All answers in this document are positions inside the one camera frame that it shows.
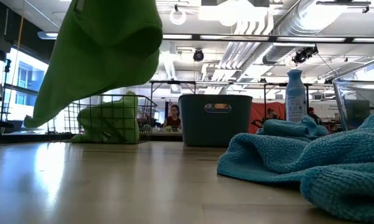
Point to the green microfiber towel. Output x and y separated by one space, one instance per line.
131 118
96 124
102 56

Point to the blue microfiber towel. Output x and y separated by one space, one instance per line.
286 127
330 161

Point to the person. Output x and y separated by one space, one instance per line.
314 116
271 113
173 119

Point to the grey-blue plastic bin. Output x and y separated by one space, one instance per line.
214 130

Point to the red partition panel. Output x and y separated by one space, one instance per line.
258 115

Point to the light blue spray bottle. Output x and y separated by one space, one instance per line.
295 93

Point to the clear plastic bin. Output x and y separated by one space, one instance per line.
358 105

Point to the black tripod stand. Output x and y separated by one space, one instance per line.
6 87

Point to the black overhead camera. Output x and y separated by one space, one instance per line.
198 55

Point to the black overhead frame bar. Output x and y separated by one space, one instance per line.
270 38

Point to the silver ventilation duct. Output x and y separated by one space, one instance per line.
286 37

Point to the black ceiling camera mount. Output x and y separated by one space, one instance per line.
303 55

